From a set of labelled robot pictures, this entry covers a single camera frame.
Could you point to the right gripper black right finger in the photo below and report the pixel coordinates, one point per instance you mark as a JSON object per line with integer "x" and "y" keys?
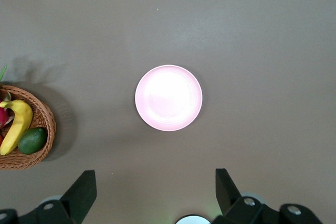
{"x": 231, "y": 203}

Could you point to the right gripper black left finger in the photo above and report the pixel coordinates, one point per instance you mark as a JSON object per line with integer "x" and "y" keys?
{"x": 76, "y": 200}

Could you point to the yellow banana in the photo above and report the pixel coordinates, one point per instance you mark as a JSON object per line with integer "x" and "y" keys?
{"x": 21, "y": 121}

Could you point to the green avocado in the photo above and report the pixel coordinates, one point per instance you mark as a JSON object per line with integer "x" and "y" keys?
{"x": 32, "y": 140}

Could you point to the brown wicker basket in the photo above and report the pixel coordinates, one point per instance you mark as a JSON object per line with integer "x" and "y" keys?
{"x": 39, "y": 115}

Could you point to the pink dragon fruit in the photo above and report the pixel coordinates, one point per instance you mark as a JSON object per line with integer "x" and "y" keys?
{"x": 4, "y": 119}

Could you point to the pink round plate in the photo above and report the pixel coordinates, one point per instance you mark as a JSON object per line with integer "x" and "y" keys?
{"x": 168, "y": 98}

